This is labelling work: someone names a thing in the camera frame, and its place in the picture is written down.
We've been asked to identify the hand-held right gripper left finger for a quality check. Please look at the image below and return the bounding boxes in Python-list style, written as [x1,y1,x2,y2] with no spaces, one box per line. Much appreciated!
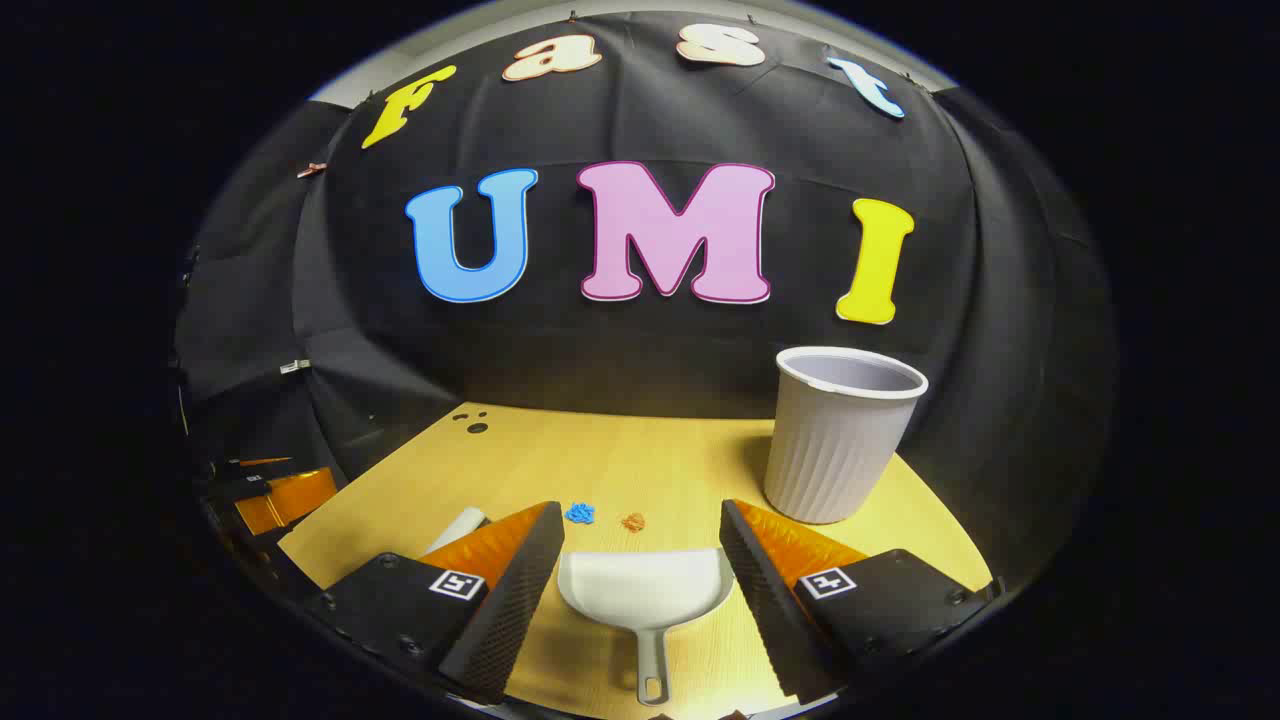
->
[303,500,567,706]

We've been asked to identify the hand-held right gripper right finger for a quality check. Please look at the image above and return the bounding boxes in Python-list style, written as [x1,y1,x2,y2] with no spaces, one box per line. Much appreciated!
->
[718,498,1004,706]

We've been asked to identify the small white broom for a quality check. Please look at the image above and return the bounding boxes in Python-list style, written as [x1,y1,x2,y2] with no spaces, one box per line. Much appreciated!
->
[425,506,491,554]

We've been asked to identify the white plastic dustpan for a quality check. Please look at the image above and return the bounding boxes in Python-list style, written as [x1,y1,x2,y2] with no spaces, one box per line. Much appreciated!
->
[557,547,736,707]

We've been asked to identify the white ribbed garbage bin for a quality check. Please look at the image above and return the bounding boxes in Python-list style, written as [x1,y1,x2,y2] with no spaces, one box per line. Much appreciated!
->
[763,346,930,525]

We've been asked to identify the black backdrop cloth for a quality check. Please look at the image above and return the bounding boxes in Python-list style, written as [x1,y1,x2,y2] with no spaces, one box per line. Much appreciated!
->
[170,10,1116,591]

